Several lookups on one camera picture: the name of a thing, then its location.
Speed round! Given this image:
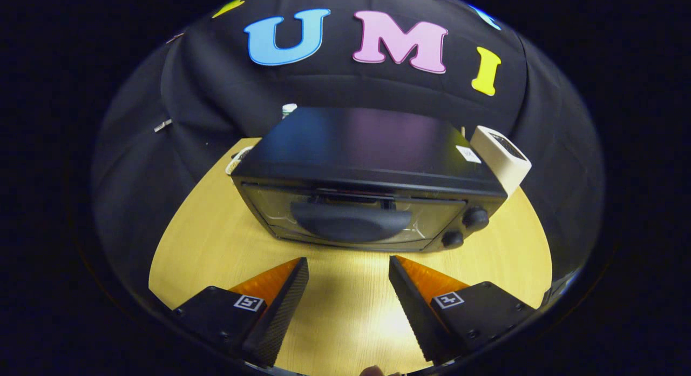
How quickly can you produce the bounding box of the small white dish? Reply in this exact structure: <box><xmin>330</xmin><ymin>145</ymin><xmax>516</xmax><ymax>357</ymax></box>
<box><xmin>225</xmin><ymin>146</ymin><xmax>255</xmax><ymax>176</ymax></box>

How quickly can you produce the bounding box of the white bread toaster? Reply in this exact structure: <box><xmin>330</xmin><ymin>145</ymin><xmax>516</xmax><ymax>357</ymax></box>
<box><xmin>470</xmin><ymin>125</ymin><xmax>532</xmax><ymax>196</ymax></box>

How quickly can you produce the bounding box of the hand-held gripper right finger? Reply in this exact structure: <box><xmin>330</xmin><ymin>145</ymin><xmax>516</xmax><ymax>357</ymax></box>
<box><xmin>388</xmin><ymin>255</ymin><xmax>537</xmax><ymax>365</ymax></box>

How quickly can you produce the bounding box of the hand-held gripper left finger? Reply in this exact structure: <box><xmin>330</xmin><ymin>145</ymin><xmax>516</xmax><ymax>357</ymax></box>
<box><xmin>173</xmin><ymin>257</ymin><xmax>310</xmax><ymax>368</ymax></box>

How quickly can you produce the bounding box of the black toaster oven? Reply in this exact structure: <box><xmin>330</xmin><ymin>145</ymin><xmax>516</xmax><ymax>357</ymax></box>
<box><xmin>231</xmin><ymin>107</ymin><xmax>508</xmax><ymax>253</ymax></box>

